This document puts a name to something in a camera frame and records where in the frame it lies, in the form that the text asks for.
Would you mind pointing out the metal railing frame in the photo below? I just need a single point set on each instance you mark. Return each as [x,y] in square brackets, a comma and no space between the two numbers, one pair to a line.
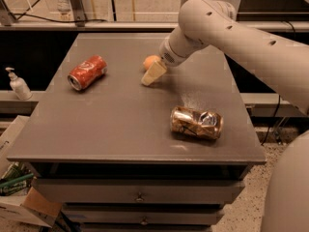
[270,15]

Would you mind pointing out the grey drawer cabinet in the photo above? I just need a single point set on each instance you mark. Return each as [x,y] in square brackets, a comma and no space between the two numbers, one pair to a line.
[108,155]

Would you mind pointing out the red soda can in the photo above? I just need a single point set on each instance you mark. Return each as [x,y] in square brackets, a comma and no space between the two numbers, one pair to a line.
[86,73]

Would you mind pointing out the white pump bottle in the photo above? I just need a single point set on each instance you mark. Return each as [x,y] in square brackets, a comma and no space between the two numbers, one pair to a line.
[19,85]

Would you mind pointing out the orange fruit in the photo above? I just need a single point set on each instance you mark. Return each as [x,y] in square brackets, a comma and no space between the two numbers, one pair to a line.
[150,60]

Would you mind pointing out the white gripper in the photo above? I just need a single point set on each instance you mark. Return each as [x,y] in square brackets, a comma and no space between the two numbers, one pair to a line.
[169,56]

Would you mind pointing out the crushed gold can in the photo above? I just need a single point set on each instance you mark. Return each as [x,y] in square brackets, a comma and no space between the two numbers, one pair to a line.
[200,124]

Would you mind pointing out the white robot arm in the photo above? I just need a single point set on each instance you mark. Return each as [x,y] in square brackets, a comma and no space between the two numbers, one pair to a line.
[282,64]

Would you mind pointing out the cardboard box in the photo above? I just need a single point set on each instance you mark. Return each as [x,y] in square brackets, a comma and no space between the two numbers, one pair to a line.
[19,201]

